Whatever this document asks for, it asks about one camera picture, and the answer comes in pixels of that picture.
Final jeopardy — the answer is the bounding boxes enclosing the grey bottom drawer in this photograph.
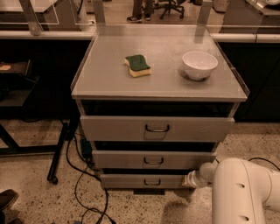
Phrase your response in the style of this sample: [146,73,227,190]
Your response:
[100,169,189,189]

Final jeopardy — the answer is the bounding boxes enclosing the grey drawer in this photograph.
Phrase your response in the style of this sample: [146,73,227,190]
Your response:
[100,169,189,189]
[80,101,234,142]
[93,142,216,170]

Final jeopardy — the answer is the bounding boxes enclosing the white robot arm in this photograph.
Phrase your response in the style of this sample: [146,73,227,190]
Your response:
[182,157,280,224]

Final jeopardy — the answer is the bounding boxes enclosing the grey middle drawer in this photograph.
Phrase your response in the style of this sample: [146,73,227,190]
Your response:
[93,142,216,170]

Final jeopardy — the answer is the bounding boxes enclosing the grey drawer cabinet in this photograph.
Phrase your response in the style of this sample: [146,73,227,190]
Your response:
[70,24,250,196]

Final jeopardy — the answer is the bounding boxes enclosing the grey top drawer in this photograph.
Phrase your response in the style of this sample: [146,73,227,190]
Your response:
[80,101,234,142]

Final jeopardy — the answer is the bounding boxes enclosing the white ceramic bowl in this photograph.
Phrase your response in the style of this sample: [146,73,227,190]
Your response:
[182,51,218,80]

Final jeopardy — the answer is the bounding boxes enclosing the green yellow sponge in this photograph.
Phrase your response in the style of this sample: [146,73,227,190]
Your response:
[124,54,151,77]

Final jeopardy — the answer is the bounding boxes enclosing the black office chair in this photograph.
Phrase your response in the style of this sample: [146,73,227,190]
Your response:
[154,0,186,19]

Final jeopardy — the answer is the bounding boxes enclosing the standing person legs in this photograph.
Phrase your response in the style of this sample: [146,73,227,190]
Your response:
[127,0,153,23]

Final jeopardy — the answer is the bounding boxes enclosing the dark shoe bottom left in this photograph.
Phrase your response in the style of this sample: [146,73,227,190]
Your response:
[0,189,18,224]

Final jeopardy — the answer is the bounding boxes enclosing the black floor cable left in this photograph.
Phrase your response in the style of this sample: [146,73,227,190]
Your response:
[65,132,117,224]

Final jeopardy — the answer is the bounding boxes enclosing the white horizontal rail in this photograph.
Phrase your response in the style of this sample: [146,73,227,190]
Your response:
[0,31,280,44]

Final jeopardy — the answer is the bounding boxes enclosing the black table frame left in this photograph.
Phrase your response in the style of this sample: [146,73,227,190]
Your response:
[0,60,68,185]

